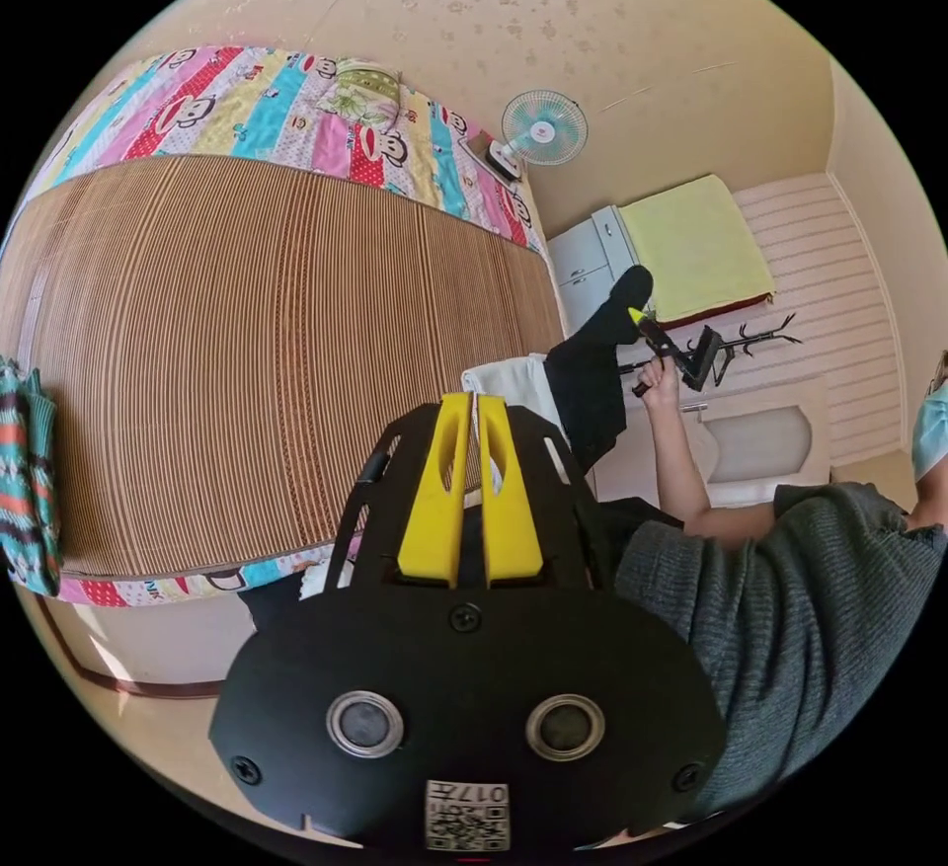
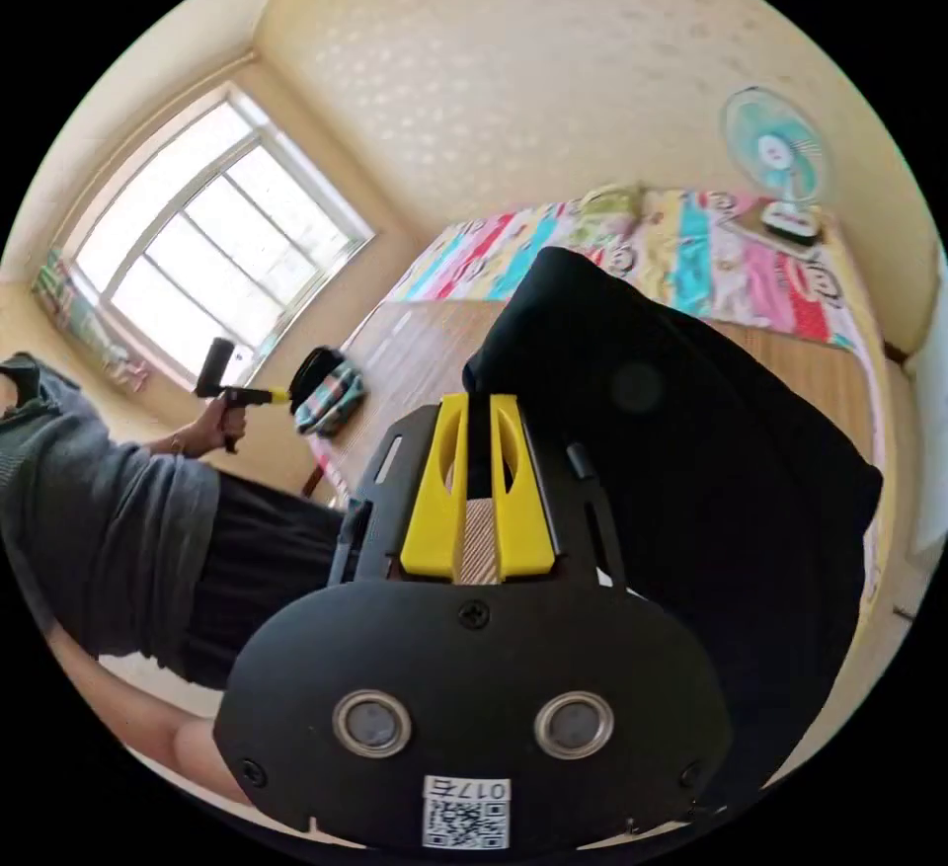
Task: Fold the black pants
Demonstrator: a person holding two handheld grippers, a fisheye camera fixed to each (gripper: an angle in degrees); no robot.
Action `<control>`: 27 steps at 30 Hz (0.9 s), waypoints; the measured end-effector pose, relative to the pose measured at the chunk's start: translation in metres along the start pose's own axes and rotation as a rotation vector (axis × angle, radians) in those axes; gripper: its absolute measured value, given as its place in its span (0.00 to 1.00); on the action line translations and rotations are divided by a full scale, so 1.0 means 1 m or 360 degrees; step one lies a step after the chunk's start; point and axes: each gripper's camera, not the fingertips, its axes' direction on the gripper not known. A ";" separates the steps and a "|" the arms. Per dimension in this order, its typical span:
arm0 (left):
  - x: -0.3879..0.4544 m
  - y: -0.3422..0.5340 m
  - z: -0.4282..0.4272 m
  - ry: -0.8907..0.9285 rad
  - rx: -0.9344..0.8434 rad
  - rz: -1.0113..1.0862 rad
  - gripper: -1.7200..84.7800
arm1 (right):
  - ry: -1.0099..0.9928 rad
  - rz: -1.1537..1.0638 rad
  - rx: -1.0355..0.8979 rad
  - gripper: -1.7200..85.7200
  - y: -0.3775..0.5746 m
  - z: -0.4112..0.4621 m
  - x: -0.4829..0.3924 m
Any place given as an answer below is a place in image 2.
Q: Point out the person's body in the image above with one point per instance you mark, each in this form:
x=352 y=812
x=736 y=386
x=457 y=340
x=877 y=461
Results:
x=96 y=510

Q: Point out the window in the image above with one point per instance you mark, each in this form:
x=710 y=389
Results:
x=215 y=229

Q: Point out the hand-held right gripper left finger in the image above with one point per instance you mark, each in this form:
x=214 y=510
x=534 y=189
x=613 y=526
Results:
x=433 y=510

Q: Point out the person's right hand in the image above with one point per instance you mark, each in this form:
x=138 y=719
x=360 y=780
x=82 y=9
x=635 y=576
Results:
x=207 y=758

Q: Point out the turquoise table fan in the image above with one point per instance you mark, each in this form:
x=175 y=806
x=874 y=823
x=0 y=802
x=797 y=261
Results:
x=778 y=155

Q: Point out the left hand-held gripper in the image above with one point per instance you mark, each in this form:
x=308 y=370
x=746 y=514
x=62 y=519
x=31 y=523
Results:
x=248 y=396

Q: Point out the person's right forearm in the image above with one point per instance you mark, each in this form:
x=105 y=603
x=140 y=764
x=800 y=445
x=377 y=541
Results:
x=104 y=688

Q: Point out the black pants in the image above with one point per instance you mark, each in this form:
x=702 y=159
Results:
x=703 y=473

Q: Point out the bed with woven mat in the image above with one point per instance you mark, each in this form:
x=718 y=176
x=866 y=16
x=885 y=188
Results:
x=415 y=355

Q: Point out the person's left forearm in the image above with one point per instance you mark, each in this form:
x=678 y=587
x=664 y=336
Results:
x=166 y=445

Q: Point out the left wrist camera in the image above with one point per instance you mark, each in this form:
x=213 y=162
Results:
x=216 y=362

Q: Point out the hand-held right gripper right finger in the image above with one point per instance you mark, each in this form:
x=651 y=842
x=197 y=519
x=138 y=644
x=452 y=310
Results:
x=524 y=518

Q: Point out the person's left hand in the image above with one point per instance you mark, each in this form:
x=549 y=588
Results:
x=206 y=433

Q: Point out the pile of clothes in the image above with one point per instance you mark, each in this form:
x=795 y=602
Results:
x=337 y=396

